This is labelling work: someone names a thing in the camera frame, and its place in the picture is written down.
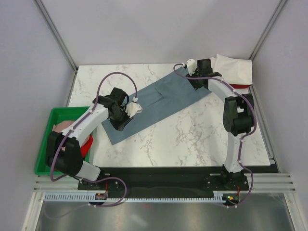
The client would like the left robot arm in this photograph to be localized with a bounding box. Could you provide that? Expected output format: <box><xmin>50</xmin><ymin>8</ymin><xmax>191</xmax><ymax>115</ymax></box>
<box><xmin>45</xmin><ymin>88</ymin><xmax>141</xmax><ymax>189</ymax></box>

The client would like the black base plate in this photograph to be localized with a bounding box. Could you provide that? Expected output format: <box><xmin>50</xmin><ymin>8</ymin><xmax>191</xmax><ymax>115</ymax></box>
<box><xmin>78</xmin><ymin>167</ymin><xmax>249</xmax><ymax>197</ymax></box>

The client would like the red folded t-shirt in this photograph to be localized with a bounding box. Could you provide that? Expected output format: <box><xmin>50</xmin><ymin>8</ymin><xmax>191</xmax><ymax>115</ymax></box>
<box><xmin>80</xmin><ymin>135</ymin><xmax>93</xmax><ymax>158</ymax></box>

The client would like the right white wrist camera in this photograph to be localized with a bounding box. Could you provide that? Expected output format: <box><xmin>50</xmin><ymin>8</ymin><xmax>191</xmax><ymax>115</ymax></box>
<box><xmin>186</xmin><ymin>59</ymin><xmax>197</xmax><ymax>76</ymax></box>

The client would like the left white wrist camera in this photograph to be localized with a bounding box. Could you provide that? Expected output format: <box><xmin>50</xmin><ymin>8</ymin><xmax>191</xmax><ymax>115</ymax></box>
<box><xmin>126</xmin><ymin>102</ymin><xmax>142</xmax><ymax>118</ymax></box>

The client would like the right aluminium frame post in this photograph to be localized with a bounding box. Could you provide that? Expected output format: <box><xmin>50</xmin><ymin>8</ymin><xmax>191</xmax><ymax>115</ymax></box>
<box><xmin>249</xmin><ymin>0</ymin><xmax>289</xmax><ymax>61</ymax></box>

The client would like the pink folded t-shirt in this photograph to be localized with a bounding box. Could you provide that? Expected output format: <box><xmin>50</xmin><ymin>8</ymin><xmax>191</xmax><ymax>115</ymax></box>
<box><xmin>52</xmin><ymin>119</ymin><xmax>75</xmax><ymax>152</ymax></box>

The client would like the white slotted cable duct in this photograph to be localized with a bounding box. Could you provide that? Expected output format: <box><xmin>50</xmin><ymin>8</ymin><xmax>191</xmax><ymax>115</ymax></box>
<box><xmin>44</xmin><ymin>191</ymin><xmax>239</xmax><ymax>203</ymax></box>

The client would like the blue-grey t-shirt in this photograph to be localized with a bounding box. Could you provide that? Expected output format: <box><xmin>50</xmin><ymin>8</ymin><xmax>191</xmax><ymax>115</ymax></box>
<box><xmin>102</xmin><ymin>72</ymin><xmax>211</xmax><ymax>145</ymax></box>

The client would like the red item under white shirt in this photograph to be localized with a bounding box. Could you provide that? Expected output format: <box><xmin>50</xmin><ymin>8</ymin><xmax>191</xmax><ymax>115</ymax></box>
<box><xmin>231</xmin><ymin>84</ymin><xmax>250</xmax><ymax>89</ymax></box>

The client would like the white folded t-shirt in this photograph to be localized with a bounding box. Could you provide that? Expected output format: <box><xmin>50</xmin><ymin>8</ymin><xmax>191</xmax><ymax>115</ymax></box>
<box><xmin>210</xmin><ymin>54</ymin><xmax>253</xmax><ymax>86</ymax></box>

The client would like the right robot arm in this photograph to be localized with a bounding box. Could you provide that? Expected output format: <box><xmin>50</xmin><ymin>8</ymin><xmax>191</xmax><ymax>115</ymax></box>
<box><xmin>186</xmin><ymin>59</ymin><xmax>256</xmax><ymax>190</ymax></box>

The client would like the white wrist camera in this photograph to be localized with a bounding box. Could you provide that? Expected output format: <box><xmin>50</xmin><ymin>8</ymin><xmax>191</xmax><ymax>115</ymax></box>
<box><xmin>126</xmin><ymin>102</ymin><xmax>142</xmax><ymax>118</ymax></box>
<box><xmin>186</xmin><ymin>59</ymin><xmax>197</xmax><ymax>76</ymax></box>

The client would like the left aluminium frame post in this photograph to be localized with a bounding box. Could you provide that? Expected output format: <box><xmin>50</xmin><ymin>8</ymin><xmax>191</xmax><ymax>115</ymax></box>
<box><xmin>33</xmin><ymin>0</ymin><xmax>78</xmax><ymax>74</ymax></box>

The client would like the aluminium frame post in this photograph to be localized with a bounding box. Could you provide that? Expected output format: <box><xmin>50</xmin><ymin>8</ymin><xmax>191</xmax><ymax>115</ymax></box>
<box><xmin>33</xmin><ymin>0</ymin><xmax>78</xmax><ymax>74</ymax></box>
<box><xmin>249</xmin><ymin>0</ymin><xmax>289</xmax><ymax>61</ymax></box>

